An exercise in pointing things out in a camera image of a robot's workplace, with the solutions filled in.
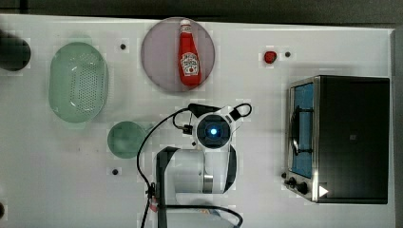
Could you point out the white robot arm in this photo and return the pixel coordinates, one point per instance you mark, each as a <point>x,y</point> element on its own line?
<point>208,167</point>

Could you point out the green mug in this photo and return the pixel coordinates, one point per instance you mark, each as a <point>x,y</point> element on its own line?
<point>125,138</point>

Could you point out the red ketchup bottle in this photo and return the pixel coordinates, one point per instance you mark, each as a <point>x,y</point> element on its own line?
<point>188,56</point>

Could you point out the small red tomato toy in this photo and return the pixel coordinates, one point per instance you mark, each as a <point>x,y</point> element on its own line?
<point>270,57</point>

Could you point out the green oval colander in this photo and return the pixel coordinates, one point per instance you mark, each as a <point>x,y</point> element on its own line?
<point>78,83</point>

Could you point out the black silver toaster oven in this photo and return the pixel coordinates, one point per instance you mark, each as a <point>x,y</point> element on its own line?
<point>338,139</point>

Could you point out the black pan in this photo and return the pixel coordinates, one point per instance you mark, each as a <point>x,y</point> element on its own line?
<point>15,52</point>

